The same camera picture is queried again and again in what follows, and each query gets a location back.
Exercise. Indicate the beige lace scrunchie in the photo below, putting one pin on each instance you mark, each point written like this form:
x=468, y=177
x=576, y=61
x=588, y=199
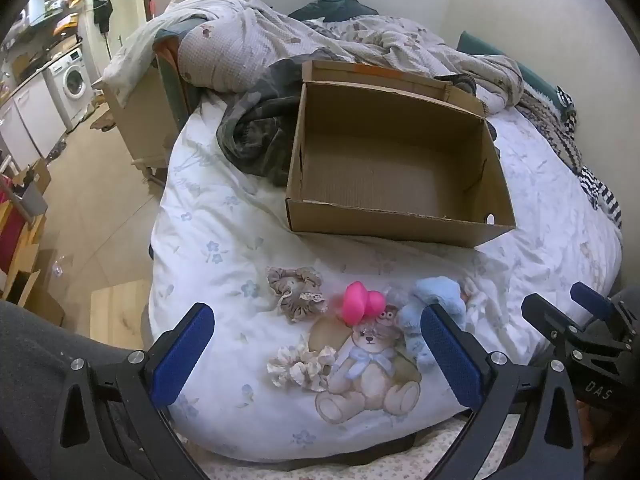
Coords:
x=295, y=292

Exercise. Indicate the dark green garment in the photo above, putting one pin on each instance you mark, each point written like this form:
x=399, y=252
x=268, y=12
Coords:
x=332, y=7

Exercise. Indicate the small doll in clear wrap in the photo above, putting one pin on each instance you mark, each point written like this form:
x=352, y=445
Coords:
x=386, y=316

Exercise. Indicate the black hanging garment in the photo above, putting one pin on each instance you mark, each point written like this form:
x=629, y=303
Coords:
x=103, y=10

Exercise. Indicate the pink bag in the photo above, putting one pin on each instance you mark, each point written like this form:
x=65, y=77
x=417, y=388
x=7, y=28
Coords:
x=11, y=232

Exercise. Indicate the camouflage garment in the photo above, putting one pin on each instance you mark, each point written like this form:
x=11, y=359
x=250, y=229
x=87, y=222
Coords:
x=255, y=130

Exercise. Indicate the white kitchen cabinets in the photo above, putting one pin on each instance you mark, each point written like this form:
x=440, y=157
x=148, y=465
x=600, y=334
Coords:
x=27, y=115

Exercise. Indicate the cardboard box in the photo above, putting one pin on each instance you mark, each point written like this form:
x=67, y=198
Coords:
x=395, y=160

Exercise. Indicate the blue fluffy sock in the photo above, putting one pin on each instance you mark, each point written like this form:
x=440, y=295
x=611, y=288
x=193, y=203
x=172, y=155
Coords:
x=425, y=310

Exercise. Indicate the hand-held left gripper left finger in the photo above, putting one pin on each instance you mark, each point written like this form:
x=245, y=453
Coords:
x=184, y=355

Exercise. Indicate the wooden rack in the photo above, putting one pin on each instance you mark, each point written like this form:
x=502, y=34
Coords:
x=22, y=240

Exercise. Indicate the white washing machine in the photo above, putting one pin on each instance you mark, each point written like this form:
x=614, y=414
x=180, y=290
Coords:
x=67, y=85

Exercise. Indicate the grey bin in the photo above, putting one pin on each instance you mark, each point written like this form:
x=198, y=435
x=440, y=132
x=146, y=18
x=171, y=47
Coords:
x=32, y=200

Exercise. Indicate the green pillow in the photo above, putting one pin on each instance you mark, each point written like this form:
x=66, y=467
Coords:
x=500, y=60

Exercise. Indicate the white knotted cloth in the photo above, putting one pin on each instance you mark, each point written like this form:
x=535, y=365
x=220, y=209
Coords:
x=474, y=296

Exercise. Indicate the checked and striped blanket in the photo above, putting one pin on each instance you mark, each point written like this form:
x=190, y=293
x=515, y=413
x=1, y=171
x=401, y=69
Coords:
x=575, y=135

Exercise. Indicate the wooden bed frame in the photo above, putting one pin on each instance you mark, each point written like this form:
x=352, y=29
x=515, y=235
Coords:
x=145, y=110

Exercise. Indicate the crumpled beige quilt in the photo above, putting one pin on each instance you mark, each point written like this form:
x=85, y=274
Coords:
x=260, y=40

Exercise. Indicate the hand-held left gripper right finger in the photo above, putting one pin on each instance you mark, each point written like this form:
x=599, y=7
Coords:
x=450, y=360

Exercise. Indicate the cream floral scrunchie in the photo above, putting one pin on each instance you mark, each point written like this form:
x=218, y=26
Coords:
x=300, y=365

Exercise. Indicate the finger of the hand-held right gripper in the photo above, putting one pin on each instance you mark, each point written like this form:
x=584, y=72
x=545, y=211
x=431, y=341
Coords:
x=592, y=302
x=547, y=320

